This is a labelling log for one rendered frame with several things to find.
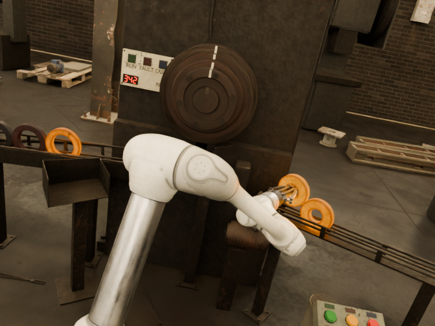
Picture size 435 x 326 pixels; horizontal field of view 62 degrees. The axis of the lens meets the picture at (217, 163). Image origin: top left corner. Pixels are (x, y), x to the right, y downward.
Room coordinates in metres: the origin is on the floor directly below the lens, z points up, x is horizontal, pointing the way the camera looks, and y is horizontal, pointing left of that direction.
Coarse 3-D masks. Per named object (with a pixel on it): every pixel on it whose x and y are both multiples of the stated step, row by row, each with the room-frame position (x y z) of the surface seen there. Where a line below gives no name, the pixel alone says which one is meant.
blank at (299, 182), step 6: (294, 174) 1.59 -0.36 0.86; (282, 180) 1.60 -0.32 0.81; (288, 180) 1.58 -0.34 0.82; (294, 180) 1.56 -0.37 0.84; (300, 180) 1.54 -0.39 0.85; (300, 186) 1.54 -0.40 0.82; (306, 186) 1.53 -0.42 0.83; (300, 192) 1.54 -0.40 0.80; (306, 192) 1.52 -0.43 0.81; (294, 198) 1.55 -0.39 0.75; (300, 198) 1.53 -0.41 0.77; (306, 198) 1.52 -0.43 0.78; (288, 204) 1.56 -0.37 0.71; (294, 204) 1.55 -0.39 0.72; (300, 204) 1.53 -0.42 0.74
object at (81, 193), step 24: (48, 168) 1.52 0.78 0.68; (72, 168) 1.58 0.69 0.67; (96, 168) 1.65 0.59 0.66; (48, 192) 1.34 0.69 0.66; (72, 192) 1.48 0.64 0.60; (96, 192) 1.51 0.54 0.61; (72, 216) 1.50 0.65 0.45; (72, 240) 1.49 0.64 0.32; (72, 264) 1.47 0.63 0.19; (72, 288) 1.47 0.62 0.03; (96, 288) 1.52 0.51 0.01
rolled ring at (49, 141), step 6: (54, 132) 1.75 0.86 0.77; (60, 132) 1.75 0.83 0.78; (66, 132) 1.75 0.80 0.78; (72, 132) 1.77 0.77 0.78; (48, 138) 1.75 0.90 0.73; (72, 138) 1.75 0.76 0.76; (78, 138) 1.77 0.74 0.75; (48, 144) 1.75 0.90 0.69; (78, 144) 1.75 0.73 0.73; (48, 150) 1.75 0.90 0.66; (54, 150) 1.76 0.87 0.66; (78, 150) 1.75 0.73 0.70
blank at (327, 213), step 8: (312, 200) 1.50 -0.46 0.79; (320, 200) 1.49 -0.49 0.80; (304, 208) 1.51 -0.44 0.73; (312, 208) 1.49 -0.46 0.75; (320, 208) 1.47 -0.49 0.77; (328, 208) 1.45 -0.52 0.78; (304, 216) 1.50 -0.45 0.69; (312, 216) 1.51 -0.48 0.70; (328, 216) 1.44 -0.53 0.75; (312, 224) 1.48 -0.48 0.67; (328, 224) 1.44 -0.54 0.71
